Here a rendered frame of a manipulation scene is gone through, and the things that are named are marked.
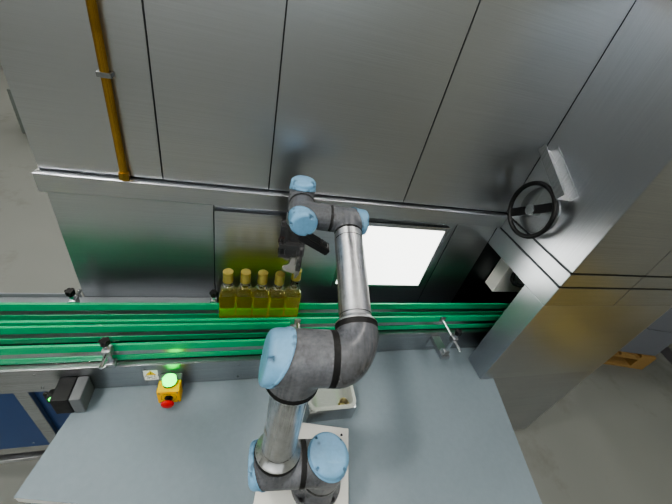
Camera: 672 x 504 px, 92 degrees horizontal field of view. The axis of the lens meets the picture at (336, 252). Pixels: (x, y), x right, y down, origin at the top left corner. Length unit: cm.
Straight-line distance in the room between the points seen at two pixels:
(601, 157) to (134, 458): 169
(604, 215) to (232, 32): 118
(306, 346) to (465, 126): 90
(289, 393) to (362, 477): 66
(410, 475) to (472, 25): 140
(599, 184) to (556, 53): 42
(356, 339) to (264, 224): 63
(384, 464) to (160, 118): 129
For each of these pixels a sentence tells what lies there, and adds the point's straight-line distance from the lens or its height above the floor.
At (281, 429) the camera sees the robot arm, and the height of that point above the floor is 118.
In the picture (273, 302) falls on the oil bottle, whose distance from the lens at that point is 122.
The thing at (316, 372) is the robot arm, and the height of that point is 139.
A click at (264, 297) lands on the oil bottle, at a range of 120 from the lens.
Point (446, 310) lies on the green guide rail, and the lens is 165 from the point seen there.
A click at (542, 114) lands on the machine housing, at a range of 140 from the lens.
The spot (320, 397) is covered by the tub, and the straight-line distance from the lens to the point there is 135.
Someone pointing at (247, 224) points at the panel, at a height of 127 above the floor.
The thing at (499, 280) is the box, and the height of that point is 107.
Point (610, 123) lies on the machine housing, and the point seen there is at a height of 182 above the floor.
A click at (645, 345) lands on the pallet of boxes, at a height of 28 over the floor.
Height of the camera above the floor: 194
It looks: 36 degrees down
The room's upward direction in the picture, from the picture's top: 15 degrees clockwise
